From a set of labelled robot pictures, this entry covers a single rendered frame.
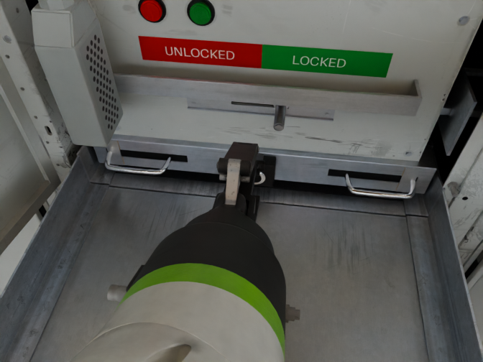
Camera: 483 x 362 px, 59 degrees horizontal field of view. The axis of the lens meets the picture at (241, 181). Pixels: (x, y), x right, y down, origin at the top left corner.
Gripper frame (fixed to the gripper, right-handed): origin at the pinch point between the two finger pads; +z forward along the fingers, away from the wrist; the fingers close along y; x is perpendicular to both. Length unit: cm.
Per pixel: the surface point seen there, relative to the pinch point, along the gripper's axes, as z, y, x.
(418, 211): 20.5, 8.7, 26.0
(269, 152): 19.0, 0.9, 1.8
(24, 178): 15.7, 7.8, -36.9
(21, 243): 28, 27, -47
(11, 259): 32, 33, -53
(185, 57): 12.3, -12.8, -10.1
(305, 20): 9.2, -18.0, 4.8
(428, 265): 12.0, 13.6, 26.0
